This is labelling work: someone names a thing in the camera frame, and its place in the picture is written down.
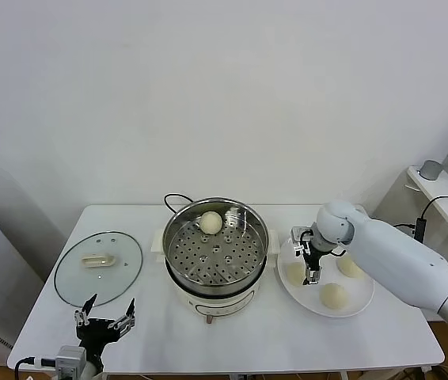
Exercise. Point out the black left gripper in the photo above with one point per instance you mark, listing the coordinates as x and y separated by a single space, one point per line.
97 330

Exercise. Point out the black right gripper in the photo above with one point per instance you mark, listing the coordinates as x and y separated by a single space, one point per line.
312 257

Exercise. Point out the white steamed baozi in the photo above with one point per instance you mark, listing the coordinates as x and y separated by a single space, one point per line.
350 269
211 223
293 273
332 296

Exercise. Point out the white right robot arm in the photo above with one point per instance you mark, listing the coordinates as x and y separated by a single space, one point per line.
398 261

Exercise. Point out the perforated steel steamer basket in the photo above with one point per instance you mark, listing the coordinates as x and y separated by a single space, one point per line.
240 245

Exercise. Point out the white round plate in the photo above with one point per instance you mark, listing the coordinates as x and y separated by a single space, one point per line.
307 299

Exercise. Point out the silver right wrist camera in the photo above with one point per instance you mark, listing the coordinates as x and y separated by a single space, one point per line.
299 233

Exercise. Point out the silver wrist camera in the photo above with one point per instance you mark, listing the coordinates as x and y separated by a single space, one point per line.
299 233
69 358

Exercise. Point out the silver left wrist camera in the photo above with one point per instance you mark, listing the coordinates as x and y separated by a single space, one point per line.
69 358

